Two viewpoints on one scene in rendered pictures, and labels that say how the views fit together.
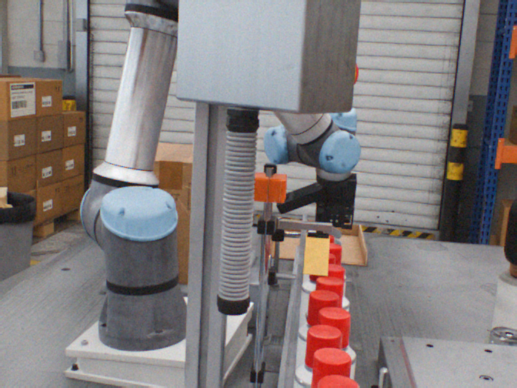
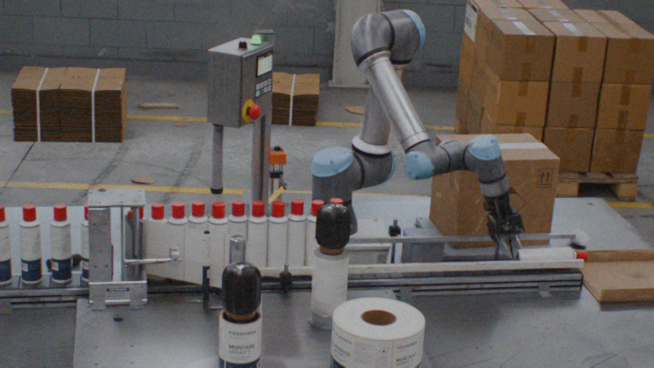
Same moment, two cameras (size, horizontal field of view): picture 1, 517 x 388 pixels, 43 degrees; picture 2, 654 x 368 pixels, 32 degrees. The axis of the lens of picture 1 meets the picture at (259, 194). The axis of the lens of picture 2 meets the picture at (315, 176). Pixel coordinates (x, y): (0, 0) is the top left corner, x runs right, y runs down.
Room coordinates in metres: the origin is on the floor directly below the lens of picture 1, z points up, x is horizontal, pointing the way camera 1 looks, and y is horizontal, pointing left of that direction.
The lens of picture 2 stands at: (0.16, -2.77, 2.14)
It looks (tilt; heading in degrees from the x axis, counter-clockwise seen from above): 20 degrees down; 75
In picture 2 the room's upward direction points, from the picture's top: 3 degrees clockwise
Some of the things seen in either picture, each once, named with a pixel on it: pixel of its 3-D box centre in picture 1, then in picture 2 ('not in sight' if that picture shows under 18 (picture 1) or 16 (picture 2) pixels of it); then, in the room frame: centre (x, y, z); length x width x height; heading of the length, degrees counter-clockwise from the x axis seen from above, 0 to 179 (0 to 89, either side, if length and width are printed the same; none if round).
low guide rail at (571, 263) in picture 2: not in sight; (390, 268); (1.08, -0.15, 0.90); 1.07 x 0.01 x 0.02; 175
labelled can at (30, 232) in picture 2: not in sight; (30, 244); (0.16, -0.04, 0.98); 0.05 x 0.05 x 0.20
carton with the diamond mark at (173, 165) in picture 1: (181, 209); (492, 189); (1.50, 0.18, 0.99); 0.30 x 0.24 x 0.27; 178
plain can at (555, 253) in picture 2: not in sight; (550, 257); (1.54, -0.15, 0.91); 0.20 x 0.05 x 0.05; 178
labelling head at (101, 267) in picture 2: not in sight; (117, 245); (0.37, -0.15, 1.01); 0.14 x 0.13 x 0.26; 175
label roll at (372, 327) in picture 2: not in sight; (376, 347); (0.89, -0.65, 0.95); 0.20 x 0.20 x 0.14
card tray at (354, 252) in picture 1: (317, 239); (632, 274); (1.79, -0.17, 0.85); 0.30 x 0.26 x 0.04; 175
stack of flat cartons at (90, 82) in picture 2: not in sight; (71, 104); (0.44, 4.04, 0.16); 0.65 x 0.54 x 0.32; 172
